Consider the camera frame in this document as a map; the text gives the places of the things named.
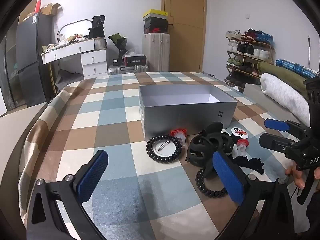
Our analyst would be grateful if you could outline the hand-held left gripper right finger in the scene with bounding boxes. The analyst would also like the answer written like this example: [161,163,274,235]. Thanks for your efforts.
[212,151,295,240]

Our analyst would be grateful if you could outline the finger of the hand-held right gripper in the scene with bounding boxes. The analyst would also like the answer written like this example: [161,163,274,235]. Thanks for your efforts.
[264,119,310,137]
[259,133,304,155]

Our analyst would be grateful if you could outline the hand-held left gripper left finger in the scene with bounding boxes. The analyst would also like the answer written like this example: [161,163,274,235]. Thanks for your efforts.
[26,150,109,240]

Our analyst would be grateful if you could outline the black wavy hair clip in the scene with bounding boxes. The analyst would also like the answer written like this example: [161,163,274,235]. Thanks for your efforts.
[231,155,265,175]

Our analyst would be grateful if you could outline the black spiral hair tie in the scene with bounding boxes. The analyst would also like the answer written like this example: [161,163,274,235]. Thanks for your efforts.
[196,167,229,197]
[146,135,184,164]

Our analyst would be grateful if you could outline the red clear small hair clip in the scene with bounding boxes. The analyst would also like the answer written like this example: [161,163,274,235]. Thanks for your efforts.
[236,139,250,155]
[170,128,188,147]

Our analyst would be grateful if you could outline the printed white pin badge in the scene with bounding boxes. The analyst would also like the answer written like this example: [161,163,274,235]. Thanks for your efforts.
[230,127,248,138]

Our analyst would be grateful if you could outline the black hair claw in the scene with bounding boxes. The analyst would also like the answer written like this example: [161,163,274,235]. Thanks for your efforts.
[185,136,220,167]
[200,122,235,153]

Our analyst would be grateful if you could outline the grey cardboard box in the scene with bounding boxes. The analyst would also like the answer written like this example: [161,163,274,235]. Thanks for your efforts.
[139,84,237,141]

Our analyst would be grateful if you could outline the person's right forearm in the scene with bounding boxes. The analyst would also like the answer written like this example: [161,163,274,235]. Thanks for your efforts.
[305,187,320,233]

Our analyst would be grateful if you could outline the person's right hand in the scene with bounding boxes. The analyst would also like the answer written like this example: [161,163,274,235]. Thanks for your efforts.
[285,166,307,190]

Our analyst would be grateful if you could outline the white rolled blanket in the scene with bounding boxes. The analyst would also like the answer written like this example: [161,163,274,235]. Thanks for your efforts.
[260,73,310,125]

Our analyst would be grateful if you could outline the olive green rolled mat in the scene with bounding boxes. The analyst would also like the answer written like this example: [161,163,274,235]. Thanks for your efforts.
[259,62,308,90]

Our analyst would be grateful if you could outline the checked tablecloth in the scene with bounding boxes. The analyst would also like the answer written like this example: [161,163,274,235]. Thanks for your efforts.
[19,71,308,240]

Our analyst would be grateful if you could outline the blue plaid rolled blanket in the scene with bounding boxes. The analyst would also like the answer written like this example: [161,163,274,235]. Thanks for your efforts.
[276,59,320,79]

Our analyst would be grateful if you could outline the wooden shoe rack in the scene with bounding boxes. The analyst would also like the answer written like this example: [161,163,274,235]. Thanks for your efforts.
[224,37,275,89]

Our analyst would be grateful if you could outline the rows of shoes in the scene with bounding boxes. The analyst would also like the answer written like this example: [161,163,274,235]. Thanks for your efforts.
[226,29,274,77]

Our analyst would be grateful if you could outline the dark cloth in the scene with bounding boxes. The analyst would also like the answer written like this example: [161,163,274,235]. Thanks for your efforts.
[56,69,84,93]

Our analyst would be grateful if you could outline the silver suitcase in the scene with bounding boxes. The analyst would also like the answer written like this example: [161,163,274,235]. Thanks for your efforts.
[107,65,149,75]

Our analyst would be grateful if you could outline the white desk with drawers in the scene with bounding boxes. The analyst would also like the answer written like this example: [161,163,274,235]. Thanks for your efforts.
[41,39,108,80]

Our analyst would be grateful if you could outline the red black box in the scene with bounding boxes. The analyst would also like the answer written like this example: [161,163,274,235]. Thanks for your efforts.
[124,55,146,67]

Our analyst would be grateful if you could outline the glass door cabinet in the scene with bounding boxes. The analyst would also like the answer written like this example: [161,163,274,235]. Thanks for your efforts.
[0,37,20,110]

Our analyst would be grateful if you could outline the wooden door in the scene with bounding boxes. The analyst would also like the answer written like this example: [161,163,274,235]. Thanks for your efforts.
[161,0,207,72]

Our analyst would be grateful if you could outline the grey fridge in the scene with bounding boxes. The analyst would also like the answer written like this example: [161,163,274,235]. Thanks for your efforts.
[16,12,54,108]

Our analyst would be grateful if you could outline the dark wrapped bouquet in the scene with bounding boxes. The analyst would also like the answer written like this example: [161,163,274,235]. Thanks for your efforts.
[108,33,128,55]

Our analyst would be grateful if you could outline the clutter on desk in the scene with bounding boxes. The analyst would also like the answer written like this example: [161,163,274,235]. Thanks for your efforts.
[42,31,90,53]

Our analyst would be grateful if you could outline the white ribbed suitcase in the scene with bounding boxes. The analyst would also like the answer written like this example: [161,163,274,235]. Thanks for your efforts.
[142,33,170,72]

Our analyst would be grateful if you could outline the black bag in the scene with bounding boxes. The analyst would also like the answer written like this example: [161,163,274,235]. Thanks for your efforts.
[88,16,105,38]

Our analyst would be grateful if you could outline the arched mirror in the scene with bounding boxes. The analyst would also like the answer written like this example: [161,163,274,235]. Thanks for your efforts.
[57,19,92,42]

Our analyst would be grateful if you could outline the black shoe boxes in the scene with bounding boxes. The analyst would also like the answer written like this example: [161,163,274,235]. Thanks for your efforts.
[144,17,168,34]

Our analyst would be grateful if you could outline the yellow shoe box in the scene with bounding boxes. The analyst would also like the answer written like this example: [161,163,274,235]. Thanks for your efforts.
[143,9,168,19]

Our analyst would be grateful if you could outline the open cardboard box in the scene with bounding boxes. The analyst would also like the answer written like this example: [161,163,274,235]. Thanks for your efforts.
[40,2,62,15]

